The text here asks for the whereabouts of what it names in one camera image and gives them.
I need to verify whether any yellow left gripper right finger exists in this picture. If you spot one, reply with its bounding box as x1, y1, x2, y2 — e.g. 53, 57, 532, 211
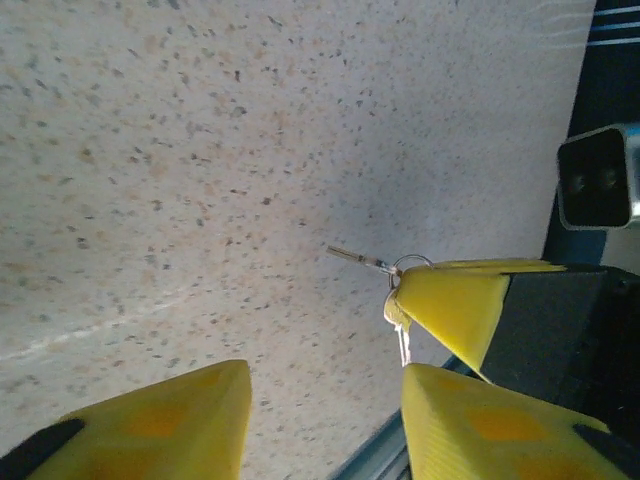
401, 362, 640, 480

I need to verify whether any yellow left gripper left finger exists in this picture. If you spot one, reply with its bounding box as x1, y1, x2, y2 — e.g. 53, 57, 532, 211
0, 358, 253, 480

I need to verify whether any small brass key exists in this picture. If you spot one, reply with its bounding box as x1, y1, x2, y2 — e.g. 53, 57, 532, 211
382, 290, 415, 369

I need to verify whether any metal key ring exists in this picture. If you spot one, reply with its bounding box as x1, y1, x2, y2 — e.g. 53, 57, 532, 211
388, 253, 435, 292

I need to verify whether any small silver key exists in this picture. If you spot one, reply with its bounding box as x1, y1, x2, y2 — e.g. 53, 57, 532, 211
325, 243, 390, 275

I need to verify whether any aluminium frame post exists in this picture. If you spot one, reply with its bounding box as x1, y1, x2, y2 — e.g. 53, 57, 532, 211
555, 122, 640, 232

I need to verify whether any blue circuit print wall panel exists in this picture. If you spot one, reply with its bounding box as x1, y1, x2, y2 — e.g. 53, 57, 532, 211
564, 0, 640, 136

